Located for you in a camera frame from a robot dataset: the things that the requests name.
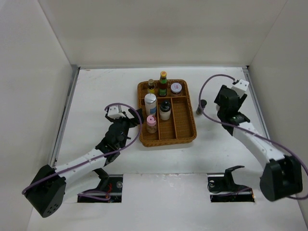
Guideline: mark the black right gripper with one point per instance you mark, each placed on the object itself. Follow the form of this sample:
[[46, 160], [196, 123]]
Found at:
[[241, 100]]

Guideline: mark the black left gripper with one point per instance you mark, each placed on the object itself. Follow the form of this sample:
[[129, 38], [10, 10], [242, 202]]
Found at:
[[133, 122]]

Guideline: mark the pink lid spice jar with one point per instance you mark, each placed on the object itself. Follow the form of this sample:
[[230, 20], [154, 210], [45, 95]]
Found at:
[[151, 124]]

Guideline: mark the white peppercorn jar silver lid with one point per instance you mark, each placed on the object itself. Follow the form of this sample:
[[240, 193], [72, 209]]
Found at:
[[150, 104]]

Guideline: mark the small pepper jar black cap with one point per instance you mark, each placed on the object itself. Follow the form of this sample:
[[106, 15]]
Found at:
[[201, 107]]

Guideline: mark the salt bottle black knob cap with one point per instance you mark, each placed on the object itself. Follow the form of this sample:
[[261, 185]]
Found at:
[[165, 110]]

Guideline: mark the yellow label oil bottle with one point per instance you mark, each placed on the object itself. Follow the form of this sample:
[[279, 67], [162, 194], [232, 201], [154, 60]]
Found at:
[[151, 86]]

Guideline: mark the red sauce bottle green label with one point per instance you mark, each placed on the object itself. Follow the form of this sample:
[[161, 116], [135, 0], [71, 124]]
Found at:
[[162, 84]]

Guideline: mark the sauce jar white red lid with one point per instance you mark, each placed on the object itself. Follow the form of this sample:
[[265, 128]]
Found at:
[[175, 89]]

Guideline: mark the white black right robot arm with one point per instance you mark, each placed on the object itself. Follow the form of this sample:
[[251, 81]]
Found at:
[[281, 175]]

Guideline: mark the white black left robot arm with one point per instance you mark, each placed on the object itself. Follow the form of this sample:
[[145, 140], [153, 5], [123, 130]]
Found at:
[[51, 185]]

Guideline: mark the brown wicker divided basket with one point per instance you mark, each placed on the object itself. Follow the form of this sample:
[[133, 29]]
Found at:
[[174, 117]]

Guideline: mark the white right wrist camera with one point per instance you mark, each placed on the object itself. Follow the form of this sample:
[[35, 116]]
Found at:
[[240, 87]]

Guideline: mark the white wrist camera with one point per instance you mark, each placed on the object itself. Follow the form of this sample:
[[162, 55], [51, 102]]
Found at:
[[115, 112], [240, 87]]

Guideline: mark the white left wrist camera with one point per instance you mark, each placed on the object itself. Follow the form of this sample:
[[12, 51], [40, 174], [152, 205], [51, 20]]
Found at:
[[115, 112]]

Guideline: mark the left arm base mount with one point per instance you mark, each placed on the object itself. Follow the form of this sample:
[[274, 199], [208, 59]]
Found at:
[[108, 189]]

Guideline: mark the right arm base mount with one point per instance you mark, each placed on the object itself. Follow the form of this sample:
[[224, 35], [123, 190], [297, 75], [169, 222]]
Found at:
[[223, 189]]

